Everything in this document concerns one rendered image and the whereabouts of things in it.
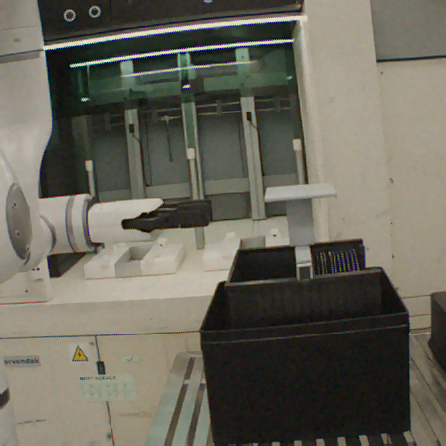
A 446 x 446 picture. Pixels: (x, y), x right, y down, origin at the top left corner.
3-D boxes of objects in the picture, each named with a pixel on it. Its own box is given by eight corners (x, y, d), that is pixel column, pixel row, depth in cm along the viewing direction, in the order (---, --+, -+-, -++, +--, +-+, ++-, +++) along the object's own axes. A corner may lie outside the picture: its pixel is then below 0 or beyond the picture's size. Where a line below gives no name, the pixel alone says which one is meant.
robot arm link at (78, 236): (87, 245, 106) (104, 244, 106) (70, 257, 98) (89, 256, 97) (80, 191, 105) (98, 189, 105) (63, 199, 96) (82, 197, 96)
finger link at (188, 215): (162, 229, 98) (210, 225, 97) (158, 233, 95) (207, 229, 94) (159, 206, 98) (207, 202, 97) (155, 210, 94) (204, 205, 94)
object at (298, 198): (247, 372, 115) (230, 186, 110) (365, 361, 113) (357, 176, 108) (238, 435, 91) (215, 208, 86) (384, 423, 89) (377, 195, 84)
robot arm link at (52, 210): (60, 206, 95) (77, 189, 104) (-20, 214, 97) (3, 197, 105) (70, 262, 98) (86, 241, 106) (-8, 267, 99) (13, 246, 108)
